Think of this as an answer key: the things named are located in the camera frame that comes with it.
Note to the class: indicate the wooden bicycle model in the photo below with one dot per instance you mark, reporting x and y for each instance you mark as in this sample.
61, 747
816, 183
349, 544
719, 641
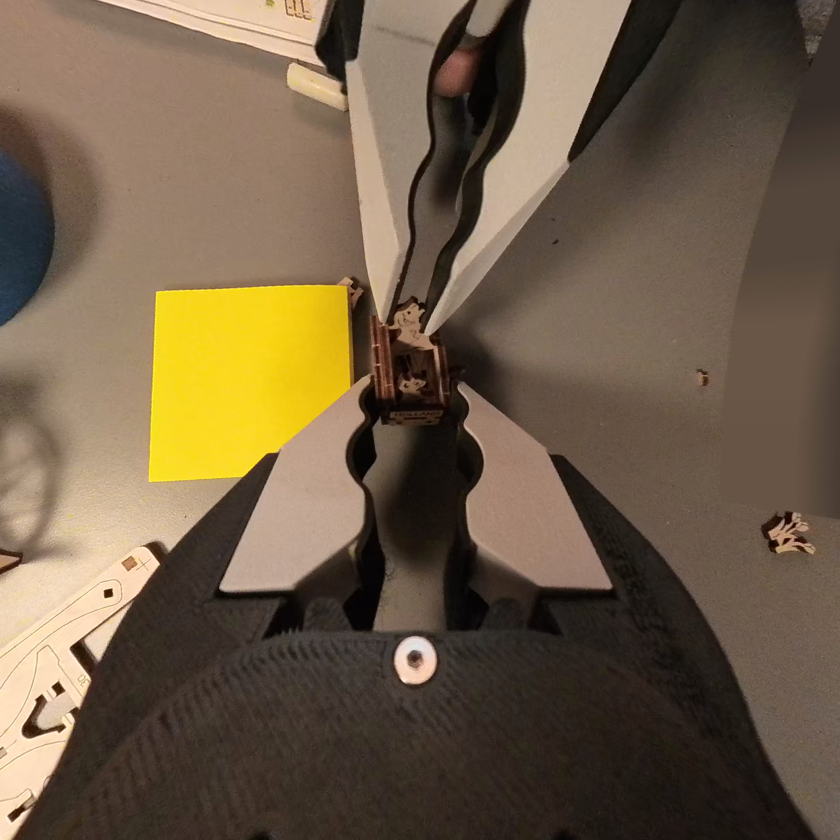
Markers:
8, 561

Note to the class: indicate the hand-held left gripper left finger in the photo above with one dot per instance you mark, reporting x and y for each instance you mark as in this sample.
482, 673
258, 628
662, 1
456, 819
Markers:
295, 525

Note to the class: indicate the yellow sticky note pad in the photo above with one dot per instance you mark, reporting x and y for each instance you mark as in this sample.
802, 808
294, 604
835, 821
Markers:
249, 380

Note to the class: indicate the small flat wooden part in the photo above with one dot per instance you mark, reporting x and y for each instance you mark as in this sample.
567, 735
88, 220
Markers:
354, 290

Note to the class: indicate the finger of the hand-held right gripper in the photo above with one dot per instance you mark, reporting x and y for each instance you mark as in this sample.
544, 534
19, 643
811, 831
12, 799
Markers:
387, 131
538, 131

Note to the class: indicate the blue tape roll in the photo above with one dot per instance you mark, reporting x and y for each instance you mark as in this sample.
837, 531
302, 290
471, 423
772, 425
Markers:
19, 243

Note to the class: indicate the pale wax stick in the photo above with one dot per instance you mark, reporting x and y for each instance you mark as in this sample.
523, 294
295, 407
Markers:
315, 85

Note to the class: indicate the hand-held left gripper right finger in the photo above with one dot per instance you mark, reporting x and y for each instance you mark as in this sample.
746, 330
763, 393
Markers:
538, 525

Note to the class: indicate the small wooden crate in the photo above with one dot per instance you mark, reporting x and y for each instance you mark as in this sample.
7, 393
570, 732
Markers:
387, 367

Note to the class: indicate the wooden cut-out sheet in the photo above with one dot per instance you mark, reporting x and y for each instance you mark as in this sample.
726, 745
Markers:
39, 656

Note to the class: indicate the instruction booklet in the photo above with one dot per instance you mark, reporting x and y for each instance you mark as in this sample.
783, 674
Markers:
249, 16

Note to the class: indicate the person's right hand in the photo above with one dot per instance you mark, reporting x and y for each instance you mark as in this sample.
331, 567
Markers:
454, 72

